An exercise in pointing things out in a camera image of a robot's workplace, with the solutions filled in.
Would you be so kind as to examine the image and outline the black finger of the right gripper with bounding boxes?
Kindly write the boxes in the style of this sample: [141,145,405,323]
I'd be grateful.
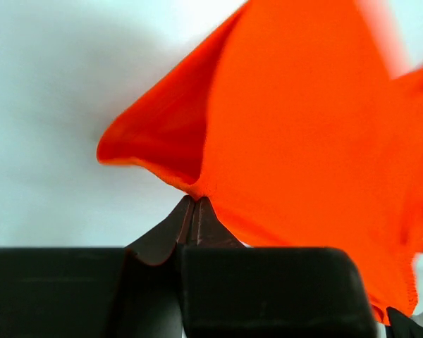
[386,307,423,338]

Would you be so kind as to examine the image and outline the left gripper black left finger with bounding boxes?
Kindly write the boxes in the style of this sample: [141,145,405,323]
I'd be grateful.
[0,196,194,337]

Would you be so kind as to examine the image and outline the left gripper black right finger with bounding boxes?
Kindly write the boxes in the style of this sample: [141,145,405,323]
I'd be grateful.
[178,199,377,337]

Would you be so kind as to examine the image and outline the orange shorts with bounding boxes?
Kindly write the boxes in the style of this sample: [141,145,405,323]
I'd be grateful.
[97,1,423,323]

